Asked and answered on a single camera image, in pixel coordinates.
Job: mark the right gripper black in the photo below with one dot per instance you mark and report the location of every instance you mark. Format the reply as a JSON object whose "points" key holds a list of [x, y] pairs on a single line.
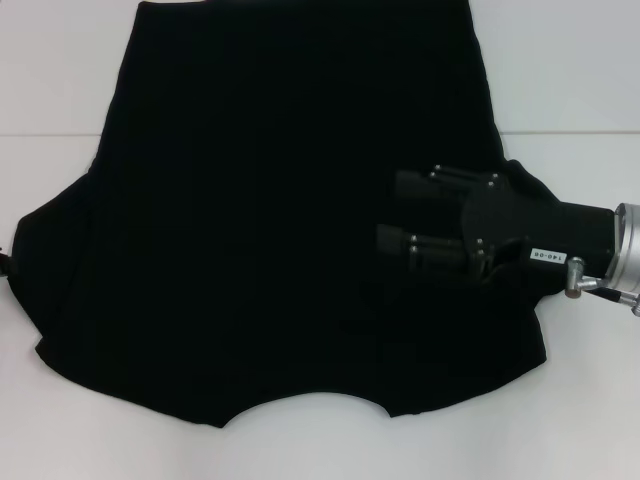
{"points": [[540, 230]]}

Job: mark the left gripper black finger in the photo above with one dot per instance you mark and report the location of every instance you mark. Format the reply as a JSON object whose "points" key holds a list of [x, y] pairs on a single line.
{"points": [[4, 265]]}

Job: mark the black shirt with FREE print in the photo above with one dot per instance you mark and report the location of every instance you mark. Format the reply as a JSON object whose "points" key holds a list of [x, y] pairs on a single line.
{"points": [[280, 210]]}

